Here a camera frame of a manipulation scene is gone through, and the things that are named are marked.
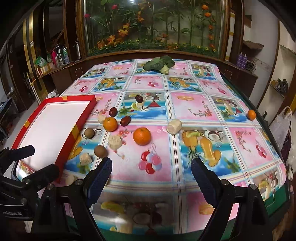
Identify purple bottles on shelf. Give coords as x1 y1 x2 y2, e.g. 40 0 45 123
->
236 52 247 69

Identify dark red date far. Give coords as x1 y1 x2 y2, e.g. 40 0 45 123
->
135 95 144 103

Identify small orange far right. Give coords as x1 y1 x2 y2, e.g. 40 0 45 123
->
247 109 256 121

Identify medium orange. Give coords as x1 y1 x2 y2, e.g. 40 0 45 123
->
103 117 118 132

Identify large orange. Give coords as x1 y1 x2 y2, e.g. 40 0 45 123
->
133 127 152 146

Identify colourful fruit print tablecloth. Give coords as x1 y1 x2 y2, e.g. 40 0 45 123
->
60 59 290 235

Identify brown round fruit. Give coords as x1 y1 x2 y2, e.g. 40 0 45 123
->
94 145 108 158
84 128 95 138

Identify dark red date left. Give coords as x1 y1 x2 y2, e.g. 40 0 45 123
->
109 107 118 118

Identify beige cake chunk small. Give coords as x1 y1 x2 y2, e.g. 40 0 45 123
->
97 113 106 124

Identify white plastic bag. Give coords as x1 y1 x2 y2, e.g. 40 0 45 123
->
269 106 292 150

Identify dark red date near orange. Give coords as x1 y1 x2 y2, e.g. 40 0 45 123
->
120 115 132 126

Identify bottles on left counter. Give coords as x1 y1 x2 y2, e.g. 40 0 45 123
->
52 43 69 67

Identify beige cake cube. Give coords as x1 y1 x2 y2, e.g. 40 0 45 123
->
79 153 92 166

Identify glass plant display cabinet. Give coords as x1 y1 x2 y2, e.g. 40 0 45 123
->
77 0 230 58

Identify red white tray box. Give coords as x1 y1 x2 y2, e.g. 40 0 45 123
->
12 95 97 181

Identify green leafy vegetable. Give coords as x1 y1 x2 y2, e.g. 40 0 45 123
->
143 55 175 75

